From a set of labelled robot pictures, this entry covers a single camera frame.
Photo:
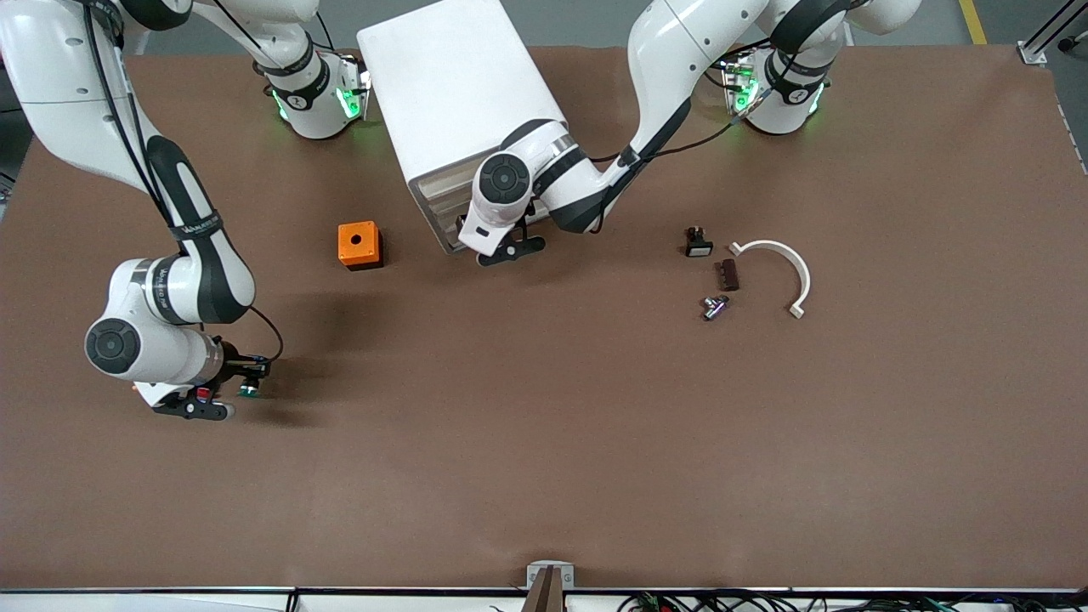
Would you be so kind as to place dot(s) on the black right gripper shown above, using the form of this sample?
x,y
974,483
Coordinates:
x,y
232,360

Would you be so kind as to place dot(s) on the green push button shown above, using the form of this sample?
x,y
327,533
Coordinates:
x,y
249,391

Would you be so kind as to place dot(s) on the white plastic drawer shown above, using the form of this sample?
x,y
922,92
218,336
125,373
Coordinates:
x,y
442,184
452,237
446,201
449,219

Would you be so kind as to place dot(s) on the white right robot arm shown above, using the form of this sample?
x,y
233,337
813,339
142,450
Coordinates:
x,y
51,85

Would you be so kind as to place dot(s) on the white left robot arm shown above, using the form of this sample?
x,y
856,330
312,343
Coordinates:
x,y
680,51

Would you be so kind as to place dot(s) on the white drawer cabinet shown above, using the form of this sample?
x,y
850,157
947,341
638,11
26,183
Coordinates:
x,y
442,76

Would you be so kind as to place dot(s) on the black white square button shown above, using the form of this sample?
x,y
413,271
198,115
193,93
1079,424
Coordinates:
x,y
699,248

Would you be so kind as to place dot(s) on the orange box with hole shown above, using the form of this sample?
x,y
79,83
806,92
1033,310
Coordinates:
x,y
348,253

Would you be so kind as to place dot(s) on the small purple metallic part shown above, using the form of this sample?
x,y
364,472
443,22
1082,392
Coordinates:
x,y
714,309

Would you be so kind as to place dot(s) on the brown terminal block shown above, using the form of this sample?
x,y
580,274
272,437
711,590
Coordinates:
x,y
729,276

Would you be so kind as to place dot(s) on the white table edge rail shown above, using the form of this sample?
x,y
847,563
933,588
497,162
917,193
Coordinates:
x,y
170,602

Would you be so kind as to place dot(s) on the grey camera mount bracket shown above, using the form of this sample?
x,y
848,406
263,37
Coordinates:
x,y
550,586

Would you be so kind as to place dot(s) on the white curved bracket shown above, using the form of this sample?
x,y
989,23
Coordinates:
x,y
803,276

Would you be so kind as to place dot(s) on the aluminium frame profile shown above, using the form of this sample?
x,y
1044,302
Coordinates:
x,y
1033,53

